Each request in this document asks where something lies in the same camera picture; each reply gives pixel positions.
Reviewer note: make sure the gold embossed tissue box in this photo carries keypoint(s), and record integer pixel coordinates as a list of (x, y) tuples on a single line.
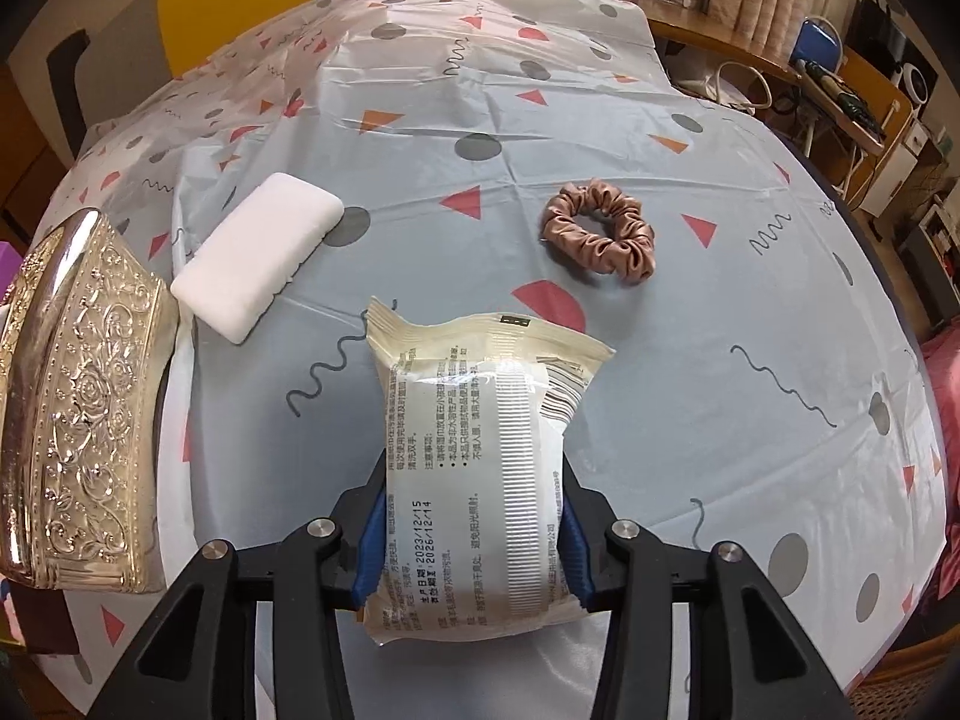
[(82, 390)]

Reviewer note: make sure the purple tissue packet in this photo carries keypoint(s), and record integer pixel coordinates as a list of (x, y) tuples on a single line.
[(6, 270)]

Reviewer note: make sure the wooden desk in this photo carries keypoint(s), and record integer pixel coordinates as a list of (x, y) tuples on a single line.
[(697, 22)]

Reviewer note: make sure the clutter on folding chair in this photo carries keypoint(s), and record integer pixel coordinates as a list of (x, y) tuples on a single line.
[(844, 101)]

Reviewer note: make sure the black monitor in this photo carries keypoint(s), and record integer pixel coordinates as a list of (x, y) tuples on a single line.
[(874, 30)]

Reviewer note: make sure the patterned plastic tablecloth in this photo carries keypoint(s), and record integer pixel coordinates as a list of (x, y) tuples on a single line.
[(675, 390)]

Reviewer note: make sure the round white fan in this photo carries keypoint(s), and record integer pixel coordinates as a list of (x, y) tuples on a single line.
[(916, 86)]

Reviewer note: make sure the pink brown scrunchie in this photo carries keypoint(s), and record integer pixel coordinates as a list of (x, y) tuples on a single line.
[(559, 229)]

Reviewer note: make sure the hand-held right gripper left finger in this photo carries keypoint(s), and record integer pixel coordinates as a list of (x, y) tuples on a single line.
[(371, 540)]

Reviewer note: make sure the low storage shelf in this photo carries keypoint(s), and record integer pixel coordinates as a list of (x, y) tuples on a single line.
[(937, 240)]

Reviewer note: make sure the wet wipes packet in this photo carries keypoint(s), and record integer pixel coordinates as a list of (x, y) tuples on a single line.
[(465, 465)]

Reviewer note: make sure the grey chair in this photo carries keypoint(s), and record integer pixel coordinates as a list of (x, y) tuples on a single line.
[(120, 30)]

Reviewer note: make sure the white cabinet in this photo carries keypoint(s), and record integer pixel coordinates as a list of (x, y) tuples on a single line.
[(904, 165)]

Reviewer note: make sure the black chair back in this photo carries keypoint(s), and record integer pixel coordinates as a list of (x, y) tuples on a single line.
[(67, 90)]

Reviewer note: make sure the blue folding chair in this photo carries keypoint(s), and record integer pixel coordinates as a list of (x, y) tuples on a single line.
[(814, 41)]

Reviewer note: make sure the pink cloth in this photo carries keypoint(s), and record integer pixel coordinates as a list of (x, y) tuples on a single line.
[(945, 375)]

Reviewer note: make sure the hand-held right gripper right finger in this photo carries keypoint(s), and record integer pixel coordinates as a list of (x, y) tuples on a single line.
[(574, 547)]

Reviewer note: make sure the yellow chair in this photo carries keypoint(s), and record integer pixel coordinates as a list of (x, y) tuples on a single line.
[(225, 7)]

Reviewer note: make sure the white sponge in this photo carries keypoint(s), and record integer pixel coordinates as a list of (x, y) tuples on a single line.
[(255, 255)]

